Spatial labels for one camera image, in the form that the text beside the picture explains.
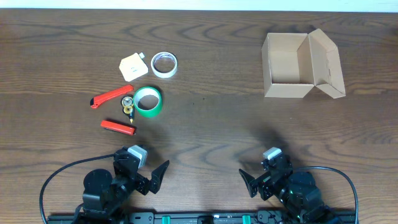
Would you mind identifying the black mounting rail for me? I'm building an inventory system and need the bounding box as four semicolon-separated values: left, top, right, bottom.
47;210;355;224

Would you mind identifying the brown cardboard box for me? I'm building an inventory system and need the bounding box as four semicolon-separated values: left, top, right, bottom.
261;29;346;99

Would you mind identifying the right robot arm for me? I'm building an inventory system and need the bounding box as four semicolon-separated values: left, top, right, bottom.
239;152;342;223

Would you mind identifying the white tape roll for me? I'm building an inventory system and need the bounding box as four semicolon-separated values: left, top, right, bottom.
150;52;178;78

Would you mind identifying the green tape roll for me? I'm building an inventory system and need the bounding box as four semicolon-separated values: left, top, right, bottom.
133;86;162;118

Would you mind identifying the red cylindrical lighter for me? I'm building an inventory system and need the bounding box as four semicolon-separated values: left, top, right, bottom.
100;120;136;136

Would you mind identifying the red utility knife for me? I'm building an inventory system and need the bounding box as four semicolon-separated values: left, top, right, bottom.
90;85;134;109

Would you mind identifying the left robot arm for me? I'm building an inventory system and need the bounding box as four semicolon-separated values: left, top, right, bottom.
72;146;170;223

